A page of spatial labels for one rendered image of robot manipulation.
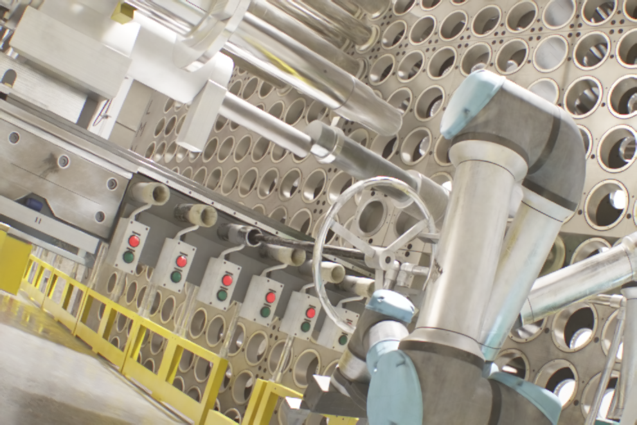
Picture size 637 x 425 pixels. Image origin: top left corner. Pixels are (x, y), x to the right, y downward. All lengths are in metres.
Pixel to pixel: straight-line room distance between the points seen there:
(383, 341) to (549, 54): 3.18
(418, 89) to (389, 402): 3.79
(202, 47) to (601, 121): 2.10
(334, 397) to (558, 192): 0.50
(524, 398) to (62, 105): 1.73
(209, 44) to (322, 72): 0.45
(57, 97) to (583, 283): 1.63
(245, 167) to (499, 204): 4.87
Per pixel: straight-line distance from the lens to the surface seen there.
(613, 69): 3.68
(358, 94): 2.43
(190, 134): 2.41
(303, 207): 4.92
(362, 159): 2.88
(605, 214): 4.06
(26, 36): 2.13
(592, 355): 3.13
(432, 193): 3.10
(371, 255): 1.74
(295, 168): 5.18
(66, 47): 2.15
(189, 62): 2.15
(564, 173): 1.06
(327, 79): 2.36
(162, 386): 4.03
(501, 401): 0.92
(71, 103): 2.29
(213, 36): 2.08
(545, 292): 1.34
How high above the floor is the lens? 0.62
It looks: 10 degrees up
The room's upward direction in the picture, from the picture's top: 19 degrees clockwise
